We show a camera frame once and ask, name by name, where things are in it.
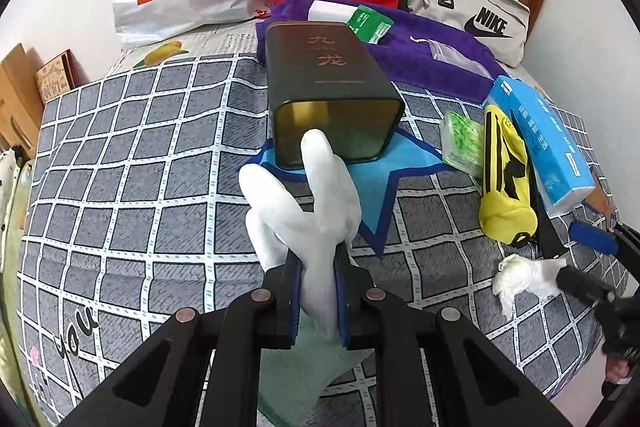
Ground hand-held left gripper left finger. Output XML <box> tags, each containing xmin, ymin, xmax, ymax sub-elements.
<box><xmin>65</xmin><ymin>252</ymin><xmax>306</xmax><ymax>427</ymax></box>

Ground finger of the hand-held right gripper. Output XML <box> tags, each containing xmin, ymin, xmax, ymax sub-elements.
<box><xmin>570</xmin><ymin>219</ymin><xmax>640</xmax><ymax>260</ymax></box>
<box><xmin>556</xmin><ymin>268</ymin><xmax>618</xmax><ymax>308</ymax></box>

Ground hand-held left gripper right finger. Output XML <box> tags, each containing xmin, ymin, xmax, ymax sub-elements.
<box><xmin>334</xmin><ymin>242</ymin><xmax>556</xmax><ymax>427</ymax></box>

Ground white glove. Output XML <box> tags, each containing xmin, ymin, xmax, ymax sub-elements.
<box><xmin>239</xmin><ymin>128</ymin><xmax>373</xmax><ymax>403</ymax></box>
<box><xmin>492</xmin><ymin>254</ymin><xmax>568</xmax><ymax>320</ymax></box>

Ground yellow pouch with black straps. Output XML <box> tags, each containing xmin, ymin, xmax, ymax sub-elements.
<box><xmin>477</xmin><ymin>104</ymin><xmax>538</xmax><ymax>248</ymax></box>

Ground person's right hand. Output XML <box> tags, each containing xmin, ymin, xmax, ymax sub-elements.
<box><xmin>602</xmin><ymin>352</ymin><xmax>633</xmax><ymax>387</ymax></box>

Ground light green cloth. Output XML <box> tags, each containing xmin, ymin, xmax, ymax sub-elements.
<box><xmin>257</xmin><ymin>349</ymin><xmax>321</xmax><ymax>427</ymax></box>

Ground blue tissue pack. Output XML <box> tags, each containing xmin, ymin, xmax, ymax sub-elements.
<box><xmin>482</xmin><ymin>75</ymin><xmax>597</xmax><ymax>215</ymax></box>

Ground grey checkered blanket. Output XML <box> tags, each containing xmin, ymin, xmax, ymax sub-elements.
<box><xmin>15</xmin><ymin>52</ymin><xmax>631</xmax><ymax>427</ymax></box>

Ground dark tin box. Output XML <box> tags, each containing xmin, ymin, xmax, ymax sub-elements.
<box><xmin>263</xmin><ymin>22</ymin><xmax>406</xmax><ymax>170</ymax></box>

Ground purple towel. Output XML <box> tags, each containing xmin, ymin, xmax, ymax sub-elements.
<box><xmin>256</xmin><ymin>0</ymin><xmax>508</xmax><ymax>92</ymax></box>

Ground green sachet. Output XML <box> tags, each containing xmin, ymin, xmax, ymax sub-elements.
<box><xmin>346</xmin><ymin>5</ymin><xmax>394</xmax><ymax>45</ymax></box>

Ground patterned box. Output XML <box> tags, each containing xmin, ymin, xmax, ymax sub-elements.
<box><xmin>34</xmin><ymin>50</ymin><xmax>77</xmax><ymax>100</ymax></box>

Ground wooden headboard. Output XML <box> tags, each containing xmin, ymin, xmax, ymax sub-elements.
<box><xmin>0</xmin><ymin>43</ymin><xmax>46</xmax><ymax>152</ymax></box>

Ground sheer drawstring pouch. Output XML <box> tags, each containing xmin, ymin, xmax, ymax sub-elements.
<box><xmin>410</xmin><ymin>36</ymin><xmax>488</xmax><ymax>75</ymax></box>

